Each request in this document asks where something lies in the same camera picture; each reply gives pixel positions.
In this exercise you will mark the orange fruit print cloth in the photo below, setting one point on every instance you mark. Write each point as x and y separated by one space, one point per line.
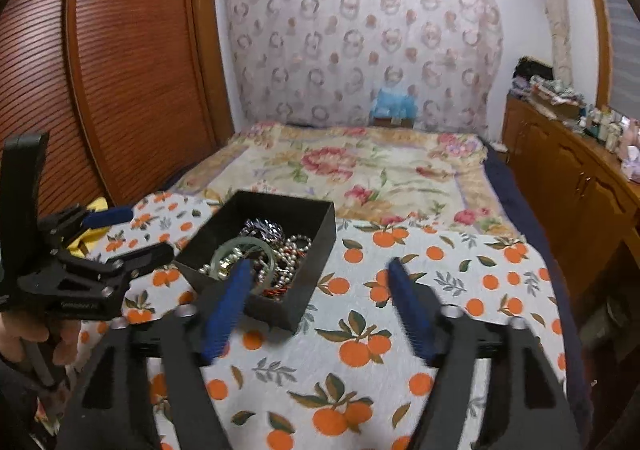
350 380

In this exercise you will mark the dark blue bed sheet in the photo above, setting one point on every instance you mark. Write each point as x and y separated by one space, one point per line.
540 240

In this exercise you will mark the yellow plastic item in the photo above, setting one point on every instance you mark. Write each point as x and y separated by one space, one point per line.
85 242

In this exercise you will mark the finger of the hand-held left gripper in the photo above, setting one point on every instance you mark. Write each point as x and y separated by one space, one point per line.
107 216
145 260

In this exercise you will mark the black cardboard box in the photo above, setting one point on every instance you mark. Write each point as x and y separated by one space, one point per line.
310 290

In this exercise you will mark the person's dark jacket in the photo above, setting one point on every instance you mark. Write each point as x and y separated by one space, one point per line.
20 410

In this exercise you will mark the blue plush toy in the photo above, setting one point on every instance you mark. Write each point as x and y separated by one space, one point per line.
395 101

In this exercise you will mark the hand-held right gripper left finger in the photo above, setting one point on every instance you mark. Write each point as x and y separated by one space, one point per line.
227 310

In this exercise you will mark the brown wooden box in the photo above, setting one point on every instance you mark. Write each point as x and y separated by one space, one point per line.
394 122

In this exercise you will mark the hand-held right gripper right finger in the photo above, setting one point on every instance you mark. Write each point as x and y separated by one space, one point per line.
412 310

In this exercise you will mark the person's left hand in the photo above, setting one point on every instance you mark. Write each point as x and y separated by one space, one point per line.
65 345

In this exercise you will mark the patterned lace wall cloth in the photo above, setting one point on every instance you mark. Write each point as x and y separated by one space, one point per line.
350 30

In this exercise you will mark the brown slatted wardrobe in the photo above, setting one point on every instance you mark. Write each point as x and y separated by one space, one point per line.
125 55

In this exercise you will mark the pile of clutter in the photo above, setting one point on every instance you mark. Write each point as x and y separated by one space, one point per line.
565 95

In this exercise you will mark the window with wooden frame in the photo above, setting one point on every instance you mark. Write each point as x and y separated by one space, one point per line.
600 30

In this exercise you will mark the wooden cabinet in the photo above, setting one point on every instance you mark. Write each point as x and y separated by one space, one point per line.
550 165

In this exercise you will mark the pale green jade bangle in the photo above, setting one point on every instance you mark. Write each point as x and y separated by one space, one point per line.
235 245

